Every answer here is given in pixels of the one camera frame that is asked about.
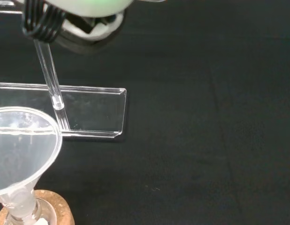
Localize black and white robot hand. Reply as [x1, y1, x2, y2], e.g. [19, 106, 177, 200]
[22, 0, 134, 55]

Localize clear acrylic funnel stand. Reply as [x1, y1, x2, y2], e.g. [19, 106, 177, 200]
[0, 0, 127, 142]

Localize translucent plastic funnel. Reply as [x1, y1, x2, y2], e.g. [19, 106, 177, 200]
[0, 106, 64, 211]

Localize black bench cloth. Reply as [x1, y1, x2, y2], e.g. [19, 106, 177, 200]
[0, 0, 290, 225]

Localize round-bottom glass flask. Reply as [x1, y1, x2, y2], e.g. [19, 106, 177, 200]
[1, 186, 58, 225]

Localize cork ring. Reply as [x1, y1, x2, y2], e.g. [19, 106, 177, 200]
[0, 189, 76, 225]

